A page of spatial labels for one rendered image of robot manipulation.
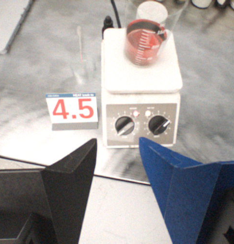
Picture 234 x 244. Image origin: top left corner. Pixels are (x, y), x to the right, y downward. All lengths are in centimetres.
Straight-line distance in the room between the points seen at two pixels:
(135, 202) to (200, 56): 37
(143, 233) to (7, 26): 53
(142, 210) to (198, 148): 16
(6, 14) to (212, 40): 53
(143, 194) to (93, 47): 34
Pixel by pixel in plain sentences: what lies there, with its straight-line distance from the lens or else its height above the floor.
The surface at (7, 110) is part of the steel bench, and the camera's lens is 35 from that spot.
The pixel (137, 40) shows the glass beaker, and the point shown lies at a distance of 19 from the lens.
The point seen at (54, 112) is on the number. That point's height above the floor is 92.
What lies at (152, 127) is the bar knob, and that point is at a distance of 22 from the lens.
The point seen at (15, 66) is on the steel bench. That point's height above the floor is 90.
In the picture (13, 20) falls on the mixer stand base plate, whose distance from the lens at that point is 48.
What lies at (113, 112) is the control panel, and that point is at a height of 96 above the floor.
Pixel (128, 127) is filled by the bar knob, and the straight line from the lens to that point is 20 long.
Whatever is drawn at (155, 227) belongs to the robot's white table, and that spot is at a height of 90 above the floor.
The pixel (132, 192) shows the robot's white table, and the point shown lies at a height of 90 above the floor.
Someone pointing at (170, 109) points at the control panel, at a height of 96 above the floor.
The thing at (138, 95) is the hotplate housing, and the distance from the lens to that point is 21.
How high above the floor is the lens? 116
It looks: 74 degrees down
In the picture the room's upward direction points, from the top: 9 degrees clockwise
